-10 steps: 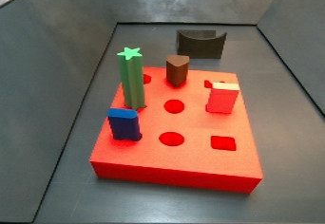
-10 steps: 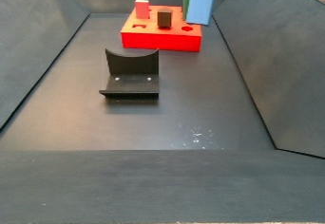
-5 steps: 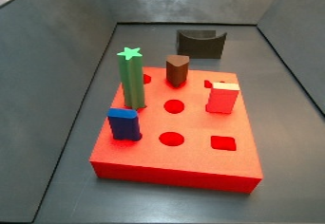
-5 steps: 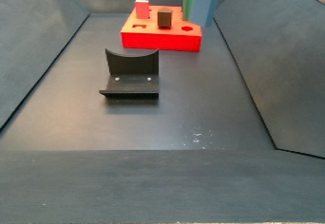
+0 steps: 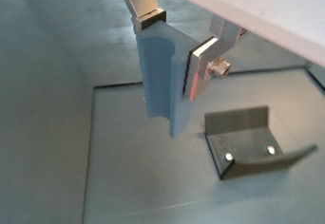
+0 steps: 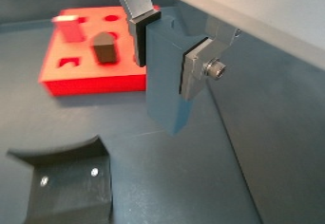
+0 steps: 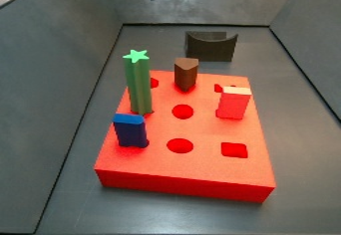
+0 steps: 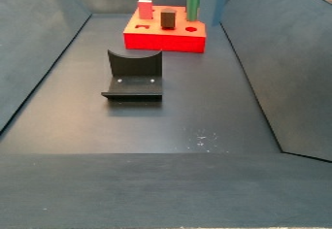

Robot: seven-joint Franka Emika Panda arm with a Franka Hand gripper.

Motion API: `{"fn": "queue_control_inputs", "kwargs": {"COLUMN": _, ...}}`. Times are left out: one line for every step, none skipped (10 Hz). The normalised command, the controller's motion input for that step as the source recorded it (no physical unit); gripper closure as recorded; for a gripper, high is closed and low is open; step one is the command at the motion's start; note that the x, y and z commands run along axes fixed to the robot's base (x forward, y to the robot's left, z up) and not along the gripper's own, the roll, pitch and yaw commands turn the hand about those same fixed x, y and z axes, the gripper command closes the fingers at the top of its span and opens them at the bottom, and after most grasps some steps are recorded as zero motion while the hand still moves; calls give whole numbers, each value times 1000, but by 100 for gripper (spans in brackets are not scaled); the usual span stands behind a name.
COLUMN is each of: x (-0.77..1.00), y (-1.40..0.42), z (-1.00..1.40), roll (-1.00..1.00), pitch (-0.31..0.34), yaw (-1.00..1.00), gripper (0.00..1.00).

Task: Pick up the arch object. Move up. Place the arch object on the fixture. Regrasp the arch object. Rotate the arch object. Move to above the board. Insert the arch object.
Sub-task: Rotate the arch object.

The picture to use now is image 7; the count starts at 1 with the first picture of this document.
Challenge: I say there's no black curved fixture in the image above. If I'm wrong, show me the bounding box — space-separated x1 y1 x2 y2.
185 31 238 62

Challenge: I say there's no dark blue peg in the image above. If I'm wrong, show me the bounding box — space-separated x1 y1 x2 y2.
112 114 150 148

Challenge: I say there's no brown triangular peg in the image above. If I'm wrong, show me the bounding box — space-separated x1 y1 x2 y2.
174 58 198 92

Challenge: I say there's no red rectangular peg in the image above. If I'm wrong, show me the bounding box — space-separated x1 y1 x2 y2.
215 87 251 119

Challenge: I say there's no green star peg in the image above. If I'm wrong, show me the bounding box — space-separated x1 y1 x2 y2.
123 50 153 116

